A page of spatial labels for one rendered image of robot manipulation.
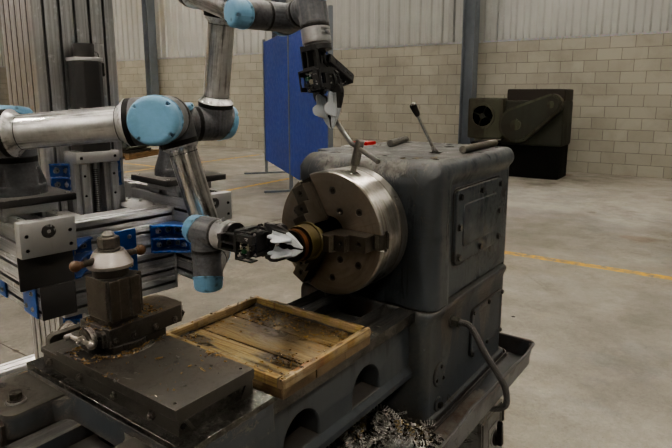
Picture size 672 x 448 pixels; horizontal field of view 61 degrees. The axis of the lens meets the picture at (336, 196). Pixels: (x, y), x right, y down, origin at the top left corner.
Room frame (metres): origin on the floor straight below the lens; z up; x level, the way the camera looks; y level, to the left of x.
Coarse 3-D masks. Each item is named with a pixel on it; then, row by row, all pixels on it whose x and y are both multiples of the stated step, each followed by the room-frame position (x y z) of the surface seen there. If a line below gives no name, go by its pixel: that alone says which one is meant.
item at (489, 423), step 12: (456, 324) 1.48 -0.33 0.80; (468, 324) 1.47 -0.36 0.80; (480, 348) 1.46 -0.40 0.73; (492, 360) 1.47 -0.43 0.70; (504, 384) 1.49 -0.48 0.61; (504, 396) 1.51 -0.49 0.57; (492, 408) 1.55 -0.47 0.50; (504, 408) 1.52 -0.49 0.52; (492, 420) 1.63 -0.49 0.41; (480, 432) 1.57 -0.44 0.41; (492, 432) 1.62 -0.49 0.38; (468, 444) 1.59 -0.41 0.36; (480, 444) 1.56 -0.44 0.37; (492, 444) 1.61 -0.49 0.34
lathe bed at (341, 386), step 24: (336, 312) 1.47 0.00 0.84; (384, 312) 1.44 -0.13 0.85; (408, 312) 1.40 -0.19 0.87; (384, 336) 1.28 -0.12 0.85; (408, 336) 1.41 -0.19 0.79; (360, 360) 1.23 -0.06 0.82; (384, 360) 1.31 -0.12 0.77; (408, 360) 1.41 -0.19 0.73; (312, 384) 1.06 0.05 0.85; (336, 384) 1.15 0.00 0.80; (360, 384) 1.30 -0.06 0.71; (384, 384) 1.31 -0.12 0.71; (288, 408) 1.02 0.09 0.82; (312, 408) 1.08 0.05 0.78; (336, 408) 1.15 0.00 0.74; (360, 408) 1.21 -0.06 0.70; (48, 432) 0.87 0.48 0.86; (72, 432) 0.88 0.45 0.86; (288, 432) 1.10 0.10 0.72; (312, 432) 1.10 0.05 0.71; (336, 432) 1.13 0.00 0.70
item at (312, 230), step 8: (304, 224) 1.30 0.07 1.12; (312, 224) 1.30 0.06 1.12; (296, 232) 1.26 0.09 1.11; (304, 232) 1.27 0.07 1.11; (312, 232) 1.28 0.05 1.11; (320, 232) 1.29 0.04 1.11; (304, 240) 1.25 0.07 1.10; (312, 240) 1.26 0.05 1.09; (320, 240) 1.29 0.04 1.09; (304, 248) 1.24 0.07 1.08; (312, 248) 1.26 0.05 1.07; (320, 248) 1.29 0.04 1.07; (296, 256) 1.25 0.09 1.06; (304, 256) 1.25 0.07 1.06; (312, 256) 1.28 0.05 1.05
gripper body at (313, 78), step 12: (300, 48) 1.47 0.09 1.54; (312, 48) 1.45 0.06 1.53; (324, 48) 1.48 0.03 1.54; (312, 60) 1.47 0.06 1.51; (324, 60) 1.49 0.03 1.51; (300, 72) 1.47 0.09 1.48; (312, 72) 1.45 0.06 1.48; (324, 72) 1.45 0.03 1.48; (336, 72) 1.48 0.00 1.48; (300, 84) 1.47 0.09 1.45; (312, 84) 1.47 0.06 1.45; (324, 84) 1.44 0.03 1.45
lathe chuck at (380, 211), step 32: (320, 192) 1.39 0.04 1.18; (352, 192) 1.34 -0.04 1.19; (384, 192) 1.37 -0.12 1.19; (288, 224) 1.46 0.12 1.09; (320, 224) 1.42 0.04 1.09; (352, 224) 1.34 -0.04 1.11; (384, 224) 1.30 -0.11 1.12; (352, 256) 1.34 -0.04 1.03; (384, 256) 1.30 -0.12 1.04; (320, 288) 1.39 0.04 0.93; (352, 288) 1.34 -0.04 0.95
